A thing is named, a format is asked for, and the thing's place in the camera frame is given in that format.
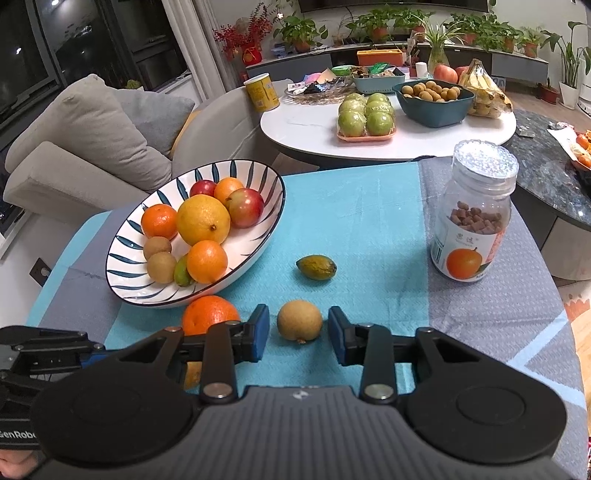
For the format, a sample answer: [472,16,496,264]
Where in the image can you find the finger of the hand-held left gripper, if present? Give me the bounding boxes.
[76,339,123,370]

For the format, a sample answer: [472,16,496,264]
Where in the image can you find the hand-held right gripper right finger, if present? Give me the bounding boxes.
[328,305,467,407]

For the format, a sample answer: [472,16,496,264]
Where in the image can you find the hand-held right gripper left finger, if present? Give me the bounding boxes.
[117,304,271,407]

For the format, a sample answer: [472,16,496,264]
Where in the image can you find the large brown longan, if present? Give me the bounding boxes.
[276,299,323,344]

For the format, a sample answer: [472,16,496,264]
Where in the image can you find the large dimpled orange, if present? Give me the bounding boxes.
[181,295,242,391]

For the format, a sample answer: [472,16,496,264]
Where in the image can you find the white plate with blue stripes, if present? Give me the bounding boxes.
[105,159,286,309]

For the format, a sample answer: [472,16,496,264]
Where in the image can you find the smooth orange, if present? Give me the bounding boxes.
[213,176,245,207]
[187,240,229,284]

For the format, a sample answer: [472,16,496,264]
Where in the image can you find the brown kiwi fruit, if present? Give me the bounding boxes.
[147,251,178,284]

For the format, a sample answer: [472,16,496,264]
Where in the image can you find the small brown kiwi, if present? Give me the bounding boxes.
[143,236,172,260]

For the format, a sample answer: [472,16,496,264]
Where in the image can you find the large yellow orange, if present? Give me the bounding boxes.
[176,194,231,247]

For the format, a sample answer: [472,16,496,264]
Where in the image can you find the person's left hand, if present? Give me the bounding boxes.
[0,448,41,480]

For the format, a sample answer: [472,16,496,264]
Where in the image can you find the green olive fruit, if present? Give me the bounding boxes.
[296,255,338,280]

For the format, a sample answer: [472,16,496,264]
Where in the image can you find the small green fruit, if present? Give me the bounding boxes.
[174,255,194,288]

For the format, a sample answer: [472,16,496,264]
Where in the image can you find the small tangerine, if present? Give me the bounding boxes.
[141,204,179,241]

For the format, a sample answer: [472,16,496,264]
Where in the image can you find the beige sofa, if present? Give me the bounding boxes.
[2,74,197,227]

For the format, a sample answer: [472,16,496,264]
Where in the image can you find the clear jar with orange label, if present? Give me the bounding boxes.
[430,140,520,283]

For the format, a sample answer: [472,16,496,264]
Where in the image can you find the white round chair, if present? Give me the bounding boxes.
[172,85,319,178]

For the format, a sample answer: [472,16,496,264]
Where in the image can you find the white round table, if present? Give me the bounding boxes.
[260,78,517,161]

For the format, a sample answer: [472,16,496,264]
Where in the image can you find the yellow cushion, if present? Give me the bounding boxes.
[171,108,204,160]

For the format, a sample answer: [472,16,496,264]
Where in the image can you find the tray of green apples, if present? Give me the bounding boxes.
[336,92,398,142]

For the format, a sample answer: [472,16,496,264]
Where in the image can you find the beige cushion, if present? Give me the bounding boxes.
[4,74,172,193]

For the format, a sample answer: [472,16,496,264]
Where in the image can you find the yellow can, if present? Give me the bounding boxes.
[243,72,281,114]

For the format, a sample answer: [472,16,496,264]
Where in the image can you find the grey cushion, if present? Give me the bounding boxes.
[111,88,197,160]

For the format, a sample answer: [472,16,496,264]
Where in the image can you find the glass tray of snacks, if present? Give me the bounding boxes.
[284,76,354,104]

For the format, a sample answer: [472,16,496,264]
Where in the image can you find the teal bowl of longans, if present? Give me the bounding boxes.
[392,79,476,128]

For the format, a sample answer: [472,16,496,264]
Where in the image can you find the teal basket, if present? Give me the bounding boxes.
[352,67,407,95]

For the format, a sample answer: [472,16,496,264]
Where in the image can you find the dark marble table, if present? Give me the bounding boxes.
[501,108,591,282]

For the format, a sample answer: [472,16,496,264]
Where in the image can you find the orange box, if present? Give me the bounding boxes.
[356,49,406,68]

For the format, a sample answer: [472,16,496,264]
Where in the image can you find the bunch of bananas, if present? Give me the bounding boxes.
[457,58,514,118]

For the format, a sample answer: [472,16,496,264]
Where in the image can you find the red flower plant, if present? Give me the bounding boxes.
[212,4,274,65]

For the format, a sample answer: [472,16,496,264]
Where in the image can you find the green potted plant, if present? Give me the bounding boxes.
[355,7,402,44]
[485,21,522,54]
[397,8,435,42]
[272,14,328,54]
[519,25,548,58]
[445,13,485,47]

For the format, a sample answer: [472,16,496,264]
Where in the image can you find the glass vase with plant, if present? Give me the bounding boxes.
[416,21,463,75]

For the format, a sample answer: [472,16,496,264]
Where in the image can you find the dark window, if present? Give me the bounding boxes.
[0,0,191,139]

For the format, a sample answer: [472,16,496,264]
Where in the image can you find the plate of oranges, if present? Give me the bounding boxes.
[547,122,591,172]

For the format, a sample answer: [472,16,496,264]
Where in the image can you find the small plant in red pot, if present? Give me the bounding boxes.
[538,76,560,105]

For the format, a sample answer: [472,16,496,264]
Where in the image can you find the grey television cabinet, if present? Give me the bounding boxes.
[245,44,550,86]

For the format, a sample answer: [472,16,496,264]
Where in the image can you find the television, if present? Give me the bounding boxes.
[298,0,490,14]

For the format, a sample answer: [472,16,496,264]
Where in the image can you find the tall plant in white pot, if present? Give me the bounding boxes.
[540,21,591,112]

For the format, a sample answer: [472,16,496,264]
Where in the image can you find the black wall socket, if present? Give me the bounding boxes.
[29,257,51,288]

